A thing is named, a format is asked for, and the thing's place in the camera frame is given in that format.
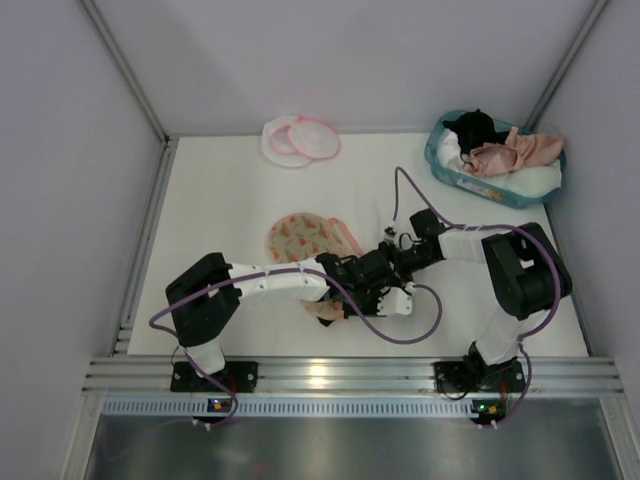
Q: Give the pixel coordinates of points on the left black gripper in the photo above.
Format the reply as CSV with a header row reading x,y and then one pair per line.
x,y
368,293

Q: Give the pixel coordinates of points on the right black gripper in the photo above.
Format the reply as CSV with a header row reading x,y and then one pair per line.
x,y
392,255

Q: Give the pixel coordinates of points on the black bra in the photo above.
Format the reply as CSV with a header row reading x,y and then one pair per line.
x,y
325,322

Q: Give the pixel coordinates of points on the pink floral mesh laundry bag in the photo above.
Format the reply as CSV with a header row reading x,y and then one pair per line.
x,y
300,236

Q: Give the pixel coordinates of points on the pink garment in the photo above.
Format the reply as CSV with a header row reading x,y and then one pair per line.
x,y
518,152

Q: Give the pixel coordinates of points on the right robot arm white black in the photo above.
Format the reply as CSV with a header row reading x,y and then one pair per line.
x,y
528,277

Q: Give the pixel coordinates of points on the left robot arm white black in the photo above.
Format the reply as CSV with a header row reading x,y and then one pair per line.
x,y
205,297

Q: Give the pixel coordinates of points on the blue plastic laundry basket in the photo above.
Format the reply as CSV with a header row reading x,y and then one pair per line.
x,y
496,160

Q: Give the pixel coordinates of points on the black garment in basket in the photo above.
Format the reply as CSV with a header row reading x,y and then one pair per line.
x,y
474,130

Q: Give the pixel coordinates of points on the white garment in basket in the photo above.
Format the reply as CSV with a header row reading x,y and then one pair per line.
x,y
520,189

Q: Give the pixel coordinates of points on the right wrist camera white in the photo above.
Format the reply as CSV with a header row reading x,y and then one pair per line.
x,y
391,235

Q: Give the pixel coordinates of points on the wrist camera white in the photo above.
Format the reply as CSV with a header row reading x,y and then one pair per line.
x,y
391,235
396,301

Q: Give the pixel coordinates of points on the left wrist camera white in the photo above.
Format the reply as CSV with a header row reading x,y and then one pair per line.
x,y
396,301

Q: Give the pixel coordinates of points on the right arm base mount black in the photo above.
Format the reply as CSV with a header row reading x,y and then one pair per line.
x,y
455,379

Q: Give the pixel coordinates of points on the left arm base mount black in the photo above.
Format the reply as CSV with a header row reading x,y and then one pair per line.
x,y
237,376

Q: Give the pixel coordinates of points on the right aluminium frame post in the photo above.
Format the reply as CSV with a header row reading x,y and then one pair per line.
x,y
587,27

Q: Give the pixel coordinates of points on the aluminium frame post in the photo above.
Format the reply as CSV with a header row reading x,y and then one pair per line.
x,y
104,33
587,27

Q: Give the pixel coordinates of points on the aluminium front rail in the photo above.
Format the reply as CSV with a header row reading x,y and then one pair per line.
x,y
563,377

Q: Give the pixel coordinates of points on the grey slotted cable duct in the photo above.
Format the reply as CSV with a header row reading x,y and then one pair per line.
x,y
300,407

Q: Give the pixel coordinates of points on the left aluminium frame post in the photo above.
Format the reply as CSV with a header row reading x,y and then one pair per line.
x,y
104,33

